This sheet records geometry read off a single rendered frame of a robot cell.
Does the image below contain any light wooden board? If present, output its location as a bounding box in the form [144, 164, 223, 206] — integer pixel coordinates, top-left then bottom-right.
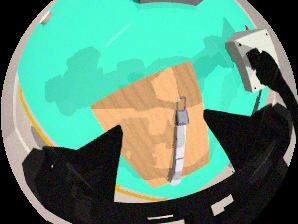
[90, 60, 210, 188]

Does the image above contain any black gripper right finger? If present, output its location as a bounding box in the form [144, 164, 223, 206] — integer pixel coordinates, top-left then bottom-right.
[202, 103, 273, 172]

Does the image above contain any short white cylinder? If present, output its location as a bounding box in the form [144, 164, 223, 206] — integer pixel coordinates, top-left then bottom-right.
[40, 11, 53, 24]

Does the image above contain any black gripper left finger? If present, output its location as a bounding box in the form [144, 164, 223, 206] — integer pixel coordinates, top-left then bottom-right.
[43, 125, 124, 201]

